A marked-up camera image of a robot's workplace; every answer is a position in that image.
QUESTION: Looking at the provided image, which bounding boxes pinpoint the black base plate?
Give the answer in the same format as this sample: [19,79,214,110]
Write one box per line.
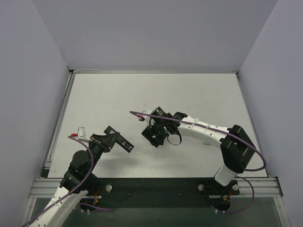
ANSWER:
[80,177,240,209]

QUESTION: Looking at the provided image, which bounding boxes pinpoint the dark AAA battery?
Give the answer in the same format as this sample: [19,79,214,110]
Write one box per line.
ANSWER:
[123,141,132,151]

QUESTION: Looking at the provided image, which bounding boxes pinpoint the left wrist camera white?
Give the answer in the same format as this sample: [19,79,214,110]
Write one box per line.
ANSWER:
[71,127,91,143]

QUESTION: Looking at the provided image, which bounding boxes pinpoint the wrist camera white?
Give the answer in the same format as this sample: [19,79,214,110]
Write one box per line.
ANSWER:
[137,110,154,127]
[71,127,91,143]

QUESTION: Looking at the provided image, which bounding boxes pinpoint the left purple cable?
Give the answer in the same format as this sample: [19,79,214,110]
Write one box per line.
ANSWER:
[21,134,116,227]

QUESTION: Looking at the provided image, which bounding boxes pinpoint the purple cable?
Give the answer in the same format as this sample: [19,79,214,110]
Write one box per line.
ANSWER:
[129,110,267,213]
[21,134,116,227]

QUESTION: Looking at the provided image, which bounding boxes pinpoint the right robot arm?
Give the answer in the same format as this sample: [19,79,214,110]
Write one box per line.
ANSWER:
[138,107,256,186]

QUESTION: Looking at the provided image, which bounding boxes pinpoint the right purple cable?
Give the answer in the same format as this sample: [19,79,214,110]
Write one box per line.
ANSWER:
[129,110,267,213]

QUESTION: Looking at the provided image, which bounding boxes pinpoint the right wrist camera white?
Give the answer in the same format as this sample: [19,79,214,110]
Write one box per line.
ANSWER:
[137,110,154,127]

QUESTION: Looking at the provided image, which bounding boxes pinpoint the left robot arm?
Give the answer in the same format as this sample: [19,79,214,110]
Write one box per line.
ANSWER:
[23,132,120,227]

